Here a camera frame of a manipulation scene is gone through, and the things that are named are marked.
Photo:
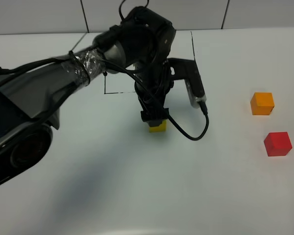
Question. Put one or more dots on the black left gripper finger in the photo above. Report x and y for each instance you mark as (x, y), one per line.
(153, 117)

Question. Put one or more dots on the yellow block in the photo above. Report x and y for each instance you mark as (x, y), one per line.
(160, 128)

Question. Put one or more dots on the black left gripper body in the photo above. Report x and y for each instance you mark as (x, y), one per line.
(157, 80)

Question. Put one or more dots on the orange block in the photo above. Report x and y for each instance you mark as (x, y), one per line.
(262, 104)

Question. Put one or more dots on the red block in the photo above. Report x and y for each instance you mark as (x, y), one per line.
(277, 144)

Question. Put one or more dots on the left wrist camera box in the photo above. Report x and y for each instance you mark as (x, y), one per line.
(187, 70)

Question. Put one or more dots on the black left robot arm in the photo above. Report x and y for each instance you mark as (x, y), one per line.
(32, 94)

